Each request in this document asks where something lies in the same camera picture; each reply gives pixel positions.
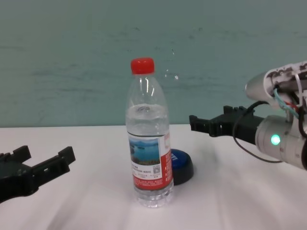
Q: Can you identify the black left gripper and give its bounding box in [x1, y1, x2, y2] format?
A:
[0, 145, 77, 205]

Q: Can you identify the clear water bottle red cap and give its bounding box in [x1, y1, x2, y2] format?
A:
[125, 57, 174, 208]

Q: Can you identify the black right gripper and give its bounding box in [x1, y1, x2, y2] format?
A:
[189, 105, 266, 145]

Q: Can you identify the thin dark right arm cable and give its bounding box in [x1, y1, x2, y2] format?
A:
[232, 100, 284, 164]

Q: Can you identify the blue push button black base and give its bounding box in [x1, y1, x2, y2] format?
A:
[170, 149, 195, 186]

